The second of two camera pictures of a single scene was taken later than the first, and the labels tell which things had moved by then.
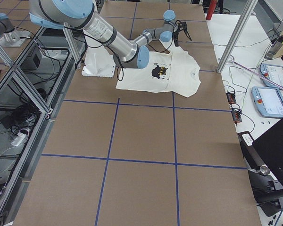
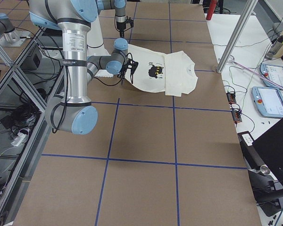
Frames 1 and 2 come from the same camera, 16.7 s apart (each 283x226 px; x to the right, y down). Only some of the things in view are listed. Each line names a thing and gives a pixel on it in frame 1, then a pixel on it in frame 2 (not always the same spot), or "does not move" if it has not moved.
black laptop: [274, 149] does not move
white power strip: [20, 137] does not move
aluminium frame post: [238, 36] does not move
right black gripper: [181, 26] to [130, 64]
